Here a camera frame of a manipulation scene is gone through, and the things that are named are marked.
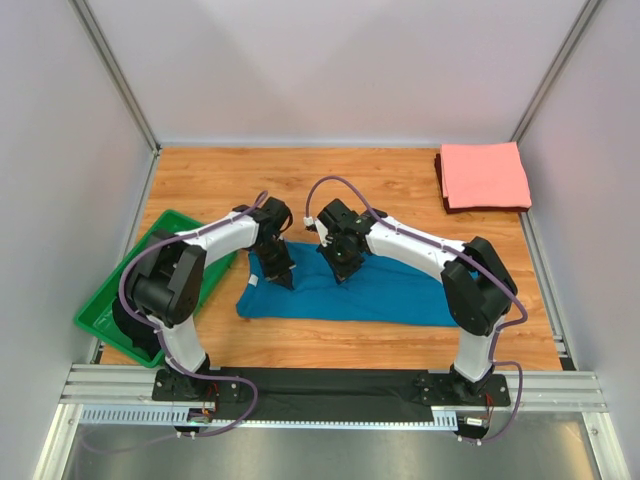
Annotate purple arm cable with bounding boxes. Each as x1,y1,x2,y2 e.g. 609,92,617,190
304,175,529,446
79,189,271,455

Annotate aluminium frame post left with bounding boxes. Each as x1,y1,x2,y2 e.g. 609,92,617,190
69,0,161,153

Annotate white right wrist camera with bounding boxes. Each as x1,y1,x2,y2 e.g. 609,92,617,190
303,216,328,246

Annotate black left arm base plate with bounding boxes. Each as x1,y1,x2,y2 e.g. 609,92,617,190
151,368,217,402

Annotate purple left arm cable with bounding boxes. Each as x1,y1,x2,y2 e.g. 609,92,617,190
79,189,271,455

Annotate slotted aluminium cable rail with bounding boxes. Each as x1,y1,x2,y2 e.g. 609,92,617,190
79,403,461,431

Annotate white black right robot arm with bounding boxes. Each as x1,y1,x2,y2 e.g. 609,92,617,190
304,199,517,396

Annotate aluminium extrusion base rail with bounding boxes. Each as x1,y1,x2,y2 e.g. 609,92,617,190
59,364,608,413

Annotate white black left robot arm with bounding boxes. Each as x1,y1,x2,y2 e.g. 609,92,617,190
118,192,295,383

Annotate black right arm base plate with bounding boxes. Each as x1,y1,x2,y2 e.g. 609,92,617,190
414,370,511,407

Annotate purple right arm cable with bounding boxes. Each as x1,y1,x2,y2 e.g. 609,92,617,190
304,175,529,446

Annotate aluminium frame post right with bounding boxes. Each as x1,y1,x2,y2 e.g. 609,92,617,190
510,0,604,143

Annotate aluminium frame post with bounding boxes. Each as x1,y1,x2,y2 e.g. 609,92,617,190
510,0,604,143
69,0,161,153

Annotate blue t shirt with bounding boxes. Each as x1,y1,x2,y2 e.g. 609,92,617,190
236,242,456,327

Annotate black t shirts in tray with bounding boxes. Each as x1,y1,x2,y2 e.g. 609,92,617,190
112,297,160,360

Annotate black front mounting strip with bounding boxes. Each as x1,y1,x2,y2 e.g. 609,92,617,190
223,368,434,423

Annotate folded pink t shirt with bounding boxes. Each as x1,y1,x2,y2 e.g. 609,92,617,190
439,142,532,208

